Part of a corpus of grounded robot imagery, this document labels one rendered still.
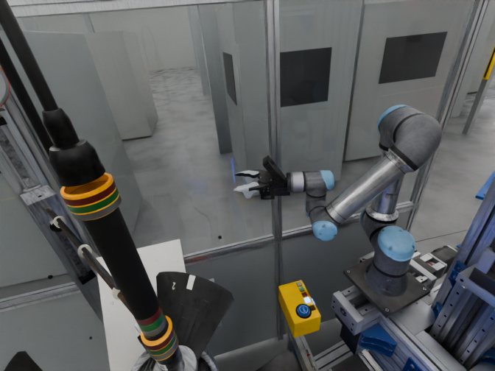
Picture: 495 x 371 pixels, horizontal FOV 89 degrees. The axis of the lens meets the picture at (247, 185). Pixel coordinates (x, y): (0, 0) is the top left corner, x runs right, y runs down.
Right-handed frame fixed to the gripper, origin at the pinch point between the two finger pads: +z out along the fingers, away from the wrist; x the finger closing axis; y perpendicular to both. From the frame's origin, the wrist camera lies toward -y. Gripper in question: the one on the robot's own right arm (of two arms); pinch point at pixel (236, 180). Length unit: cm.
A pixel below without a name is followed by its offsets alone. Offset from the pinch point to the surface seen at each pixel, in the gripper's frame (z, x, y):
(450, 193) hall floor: -239, 170, 171
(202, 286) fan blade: 5.2, -43.5, -2.5
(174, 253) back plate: 20.0, -25.3, 9.0
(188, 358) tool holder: 4, -60, -9
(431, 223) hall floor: -187, 117, 164
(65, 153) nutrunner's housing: 5, -57, -48
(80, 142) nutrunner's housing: 4, -56, -48
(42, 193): 53, -21, -16
